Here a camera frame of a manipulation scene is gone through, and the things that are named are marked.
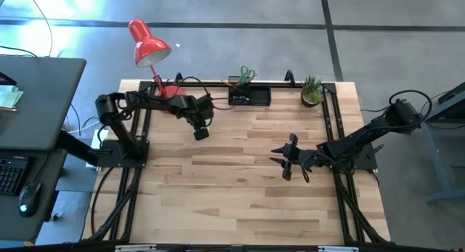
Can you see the dark grey desk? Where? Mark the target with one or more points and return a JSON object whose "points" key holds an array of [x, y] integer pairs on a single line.
{"points": [[43, 99]]}

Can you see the blue grey metal cart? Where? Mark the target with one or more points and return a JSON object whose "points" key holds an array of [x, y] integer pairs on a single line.
{"points": [[456, 103]]}

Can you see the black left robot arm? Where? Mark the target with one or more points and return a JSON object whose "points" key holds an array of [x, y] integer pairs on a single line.
{"points": [[123, 106]]}

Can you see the red desk lamp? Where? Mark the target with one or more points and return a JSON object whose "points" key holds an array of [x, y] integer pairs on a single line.
{"points": [[150, 50]]}

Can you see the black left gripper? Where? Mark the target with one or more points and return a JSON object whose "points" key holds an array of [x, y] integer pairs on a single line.
{"points": [[200, 106]]}

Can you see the black table clamp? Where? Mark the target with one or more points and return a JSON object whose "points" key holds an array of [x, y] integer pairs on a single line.
{"points": [[178, 77], [289, 77]]}

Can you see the black aluminium table frame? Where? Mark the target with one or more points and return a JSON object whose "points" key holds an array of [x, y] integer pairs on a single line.
{"points": [[279, 84]]}

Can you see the pale green paper notes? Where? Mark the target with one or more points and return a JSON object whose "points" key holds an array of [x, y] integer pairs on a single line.
{"points": [[9, 96]]}

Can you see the potted succulent plant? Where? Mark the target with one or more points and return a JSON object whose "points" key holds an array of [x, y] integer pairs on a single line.
{"points": [[311, 92]]}

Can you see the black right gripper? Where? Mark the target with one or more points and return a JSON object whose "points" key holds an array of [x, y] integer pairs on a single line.
{"points": [[307, 158]]}

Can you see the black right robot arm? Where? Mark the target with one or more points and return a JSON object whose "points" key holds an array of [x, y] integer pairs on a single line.
{"points": [[359, 139]]}

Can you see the black keyboard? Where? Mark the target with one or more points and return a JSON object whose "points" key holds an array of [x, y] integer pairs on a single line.
{"points": [[11, 175]]}

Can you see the silver metal bracket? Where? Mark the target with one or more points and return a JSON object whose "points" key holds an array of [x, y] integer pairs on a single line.
{"points": [[134, 248], [338, 249]]}

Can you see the black computer mouse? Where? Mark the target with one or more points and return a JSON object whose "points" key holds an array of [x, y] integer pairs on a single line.
{"points": [[29, 199]]}

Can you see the black mesh desk organizer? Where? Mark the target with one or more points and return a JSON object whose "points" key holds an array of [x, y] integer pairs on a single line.
{"points": [[261, 96]]}

